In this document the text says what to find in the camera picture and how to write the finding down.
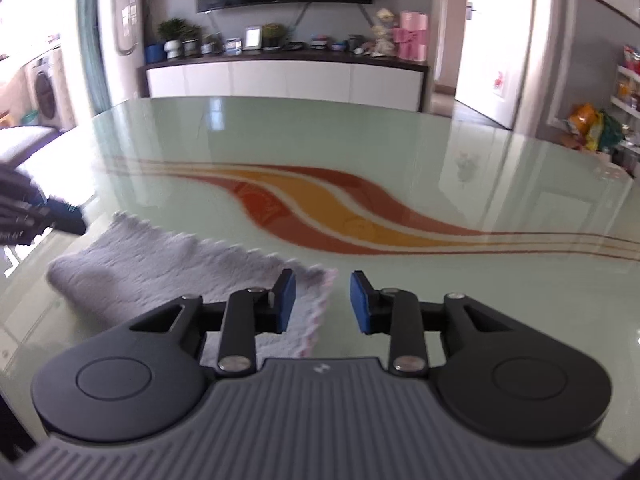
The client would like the washing machine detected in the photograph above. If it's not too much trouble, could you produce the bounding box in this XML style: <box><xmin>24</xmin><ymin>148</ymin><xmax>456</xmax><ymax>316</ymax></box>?
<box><xmin>24</xmin><ymin>45</ymin><xmax>77</xmax><ymax>129</ymax></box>

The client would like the small potted plant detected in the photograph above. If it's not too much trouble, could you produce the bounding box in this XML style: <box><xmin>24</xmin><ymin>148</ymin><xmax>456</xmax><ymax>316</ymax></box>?
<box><xmin>182</xmin><ymin>27</ymin><xmax>204</xmax><ymax>57</ymax></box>

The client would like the potted plant in white pot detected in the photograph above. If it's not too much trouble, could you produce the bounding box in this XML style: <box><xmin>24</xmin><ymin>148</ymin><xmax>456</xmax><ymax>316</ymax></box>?
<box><xmin>157</xmin><ymin>18</ymin><xmax>187</xmax><ymax>59</ymax></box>

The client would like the grey green curtain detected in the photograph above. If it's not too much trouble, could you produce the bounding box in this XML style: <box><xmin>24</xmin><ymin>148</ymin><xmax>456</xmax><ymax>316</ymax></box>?
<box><xmin>75</xmin><ymin>0</ymin><xmax>102</xmax><ymax>117</ymax></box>

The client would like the green bag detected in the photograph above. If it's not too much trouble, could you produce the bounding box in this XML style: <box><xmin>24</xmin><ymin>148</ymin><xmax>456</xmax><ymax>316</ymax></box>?
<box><xmin>597</xmin><ymin>112</ymin><xmax>624</xmax><ymax>154</ymax></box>

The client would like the white door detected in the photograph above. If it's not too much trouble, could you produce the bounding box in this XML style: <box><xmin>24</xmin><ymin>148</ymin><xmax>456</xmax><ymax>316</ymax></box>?
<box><xmin>455</xmin><ymin>0</ymin><xmax>537</xmax><ymax>129</ymax></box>

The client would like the pink and grey towel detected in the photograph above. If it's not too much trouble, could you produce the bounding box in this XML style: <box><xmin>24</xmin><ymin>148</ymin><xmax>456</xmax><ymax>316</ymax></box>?
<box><xmin>47</xmin><ymin>210</ymin><xmax>337</xmax><ymax>359</ymax></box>

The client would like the beige doll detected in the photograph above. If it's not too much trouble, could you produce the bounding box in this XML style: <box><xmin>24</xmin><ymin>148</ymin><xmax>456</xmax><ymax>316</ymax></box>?
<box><xmin>372</xmin><ymin>8</ymin><xmax>399</xmax><ymax>57</ymax></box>

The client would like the yellow flower plant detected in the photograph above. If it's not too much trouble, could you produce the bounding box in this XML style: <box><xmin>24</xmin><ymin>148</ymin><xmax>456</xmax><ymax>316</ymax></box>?
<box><xmin>261</xmin><ymin>22</ymin><xmax>290</xmax><ymax>51</ymax></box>

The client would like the white sideboard with dark top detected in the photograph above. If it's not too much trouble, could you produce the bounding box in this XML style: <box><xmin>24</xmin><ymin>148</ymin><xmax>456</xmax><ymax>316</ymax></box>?
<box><xmin>144</xmin><ymin>56</ymin><xmax>431</xmax><ymax>113</ymax></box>

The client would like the orange yellow bag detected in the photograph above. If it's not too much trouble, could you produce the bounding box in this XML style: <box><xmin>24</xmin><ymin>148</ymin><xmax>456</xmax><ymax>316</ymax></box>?
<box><xmin>566</xmin><ymin>103</ymin><xmax>604</xmax><ymax>151</ymax></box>

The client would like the pink gift box with bow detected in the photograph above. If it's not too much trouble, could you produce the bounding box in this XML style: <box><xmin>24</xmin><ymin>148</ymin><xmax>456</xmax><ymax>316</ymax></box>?
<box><xmin>392</xmin><ymin>11</ymin><xmax>430</xmax><ymax>61</ymax></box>

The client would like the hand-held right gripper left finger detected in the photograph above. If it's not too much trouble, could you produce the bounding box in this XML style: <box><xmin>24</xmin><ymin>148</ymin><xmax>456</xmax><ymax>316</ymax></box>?
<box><xmin>129</xmin><ymin>268</ymin><xmax>297</xmax><ymax>377</ymax></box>

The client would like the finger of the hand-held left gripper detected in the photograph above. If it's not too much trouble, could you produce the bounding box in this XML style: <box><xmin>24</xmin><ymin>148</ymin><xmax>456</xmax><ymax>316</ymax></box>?
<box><xmin>0</xmin><ymin>164</ymin><xmax>87</xmax><ymax>247</ymax></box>

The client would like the white standing air conditioner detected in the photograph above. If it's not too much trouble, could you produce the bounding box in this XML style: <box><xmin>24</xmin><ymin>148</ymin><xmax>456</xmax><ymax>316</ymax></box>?
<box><xmin>112</xmin><ymin>0</ymin><xmax>147</xmax><ymax>57</ymax></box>

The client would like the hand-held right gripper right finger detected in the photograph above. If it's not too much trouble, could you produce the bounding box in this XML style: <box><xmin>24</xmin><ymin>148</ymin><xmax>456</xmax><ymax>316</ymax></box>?
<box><xmin>350</xmin><ymin>270</ymin><xmax>516</xmax><ymax>377</ymax></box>

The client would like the white shelf rack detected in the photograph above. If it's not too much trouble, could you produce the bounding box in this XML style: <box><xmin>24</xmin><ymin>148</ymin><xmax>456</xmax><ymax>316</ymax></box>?
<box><xmin>612</xmin><ymin>45</ymin><xmax>640</xmax><ymax>117</ymax></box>

